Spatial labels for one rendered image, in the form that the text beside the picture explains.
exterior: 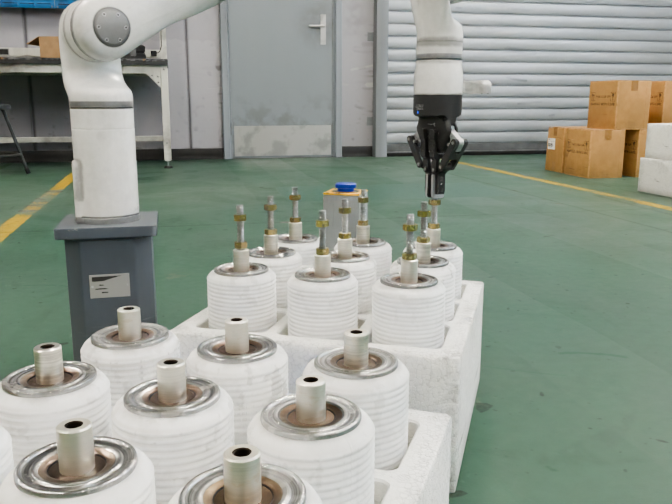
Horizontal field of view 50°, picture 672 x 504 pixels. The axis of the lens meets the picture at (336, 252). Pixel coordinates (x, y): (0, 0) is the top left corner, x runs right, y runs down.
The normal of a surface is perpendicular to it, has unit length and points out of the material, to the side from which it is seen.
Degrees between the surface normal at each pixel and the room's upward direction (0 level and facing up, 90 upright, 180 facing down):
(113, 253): 95
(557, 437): 0
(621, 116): 90
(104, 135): 90
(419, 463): 0
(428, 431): 0
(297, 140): 90
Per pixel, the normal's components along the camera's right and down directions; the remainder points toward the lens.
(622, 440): 0.00, -0.98
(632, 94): 0.25, 0.20
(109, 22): 0.61, 0.05
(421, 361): -0.27, 0.20
